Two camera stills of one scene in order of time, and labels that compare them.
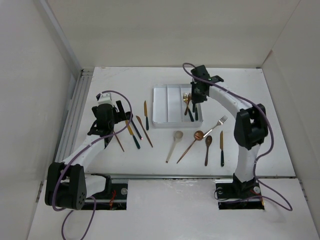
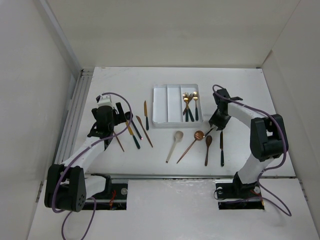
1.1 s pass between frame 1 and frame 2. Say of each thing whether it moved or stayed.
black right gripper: moved
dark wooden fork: stayed
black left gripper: stayed
